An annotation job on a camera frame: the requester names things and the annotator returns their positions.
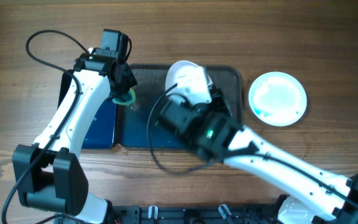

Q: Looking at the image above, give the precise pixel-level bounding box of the white plate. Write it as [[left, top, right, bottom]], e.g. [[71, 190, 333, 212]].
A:
[[248, 72, 308, 127], [165, 60, 213, 94]]

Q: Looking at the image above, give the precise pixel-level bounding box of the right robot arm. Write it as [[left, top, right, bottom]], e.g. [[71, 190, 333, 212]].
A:
[[150, 90, 358, 223]]

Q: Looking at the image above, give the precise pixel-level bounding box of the dark grey serving tray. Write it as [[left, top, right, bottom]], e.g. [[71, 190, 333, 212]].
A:
[[114, 63, 242, 149]]

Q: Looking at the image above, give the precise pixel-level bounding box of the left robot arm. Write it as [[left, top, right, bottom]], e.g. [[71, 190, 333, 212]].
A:
[[1, 29, 137, 223]]

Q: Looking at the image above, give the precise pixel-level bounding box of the dark blue water tray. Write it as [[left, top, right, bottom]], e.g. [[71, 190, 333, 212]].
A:
[[55, 70, 116, 150]]

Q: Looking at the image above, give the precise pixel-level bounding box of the green yellow sponge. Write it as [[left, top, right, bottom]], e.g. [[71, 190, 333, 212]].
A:
[[112, 88, 136, 106]]

